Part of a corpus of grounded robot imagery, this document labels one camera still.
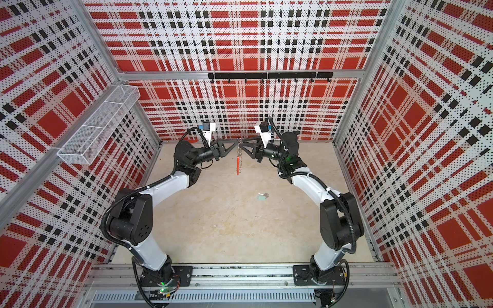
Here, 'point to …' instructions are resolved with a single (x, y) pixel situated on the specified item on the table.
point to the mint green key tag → (261, 197)
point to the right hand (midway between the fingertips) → (243, 143)
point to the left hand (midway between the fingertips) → (239, 144)
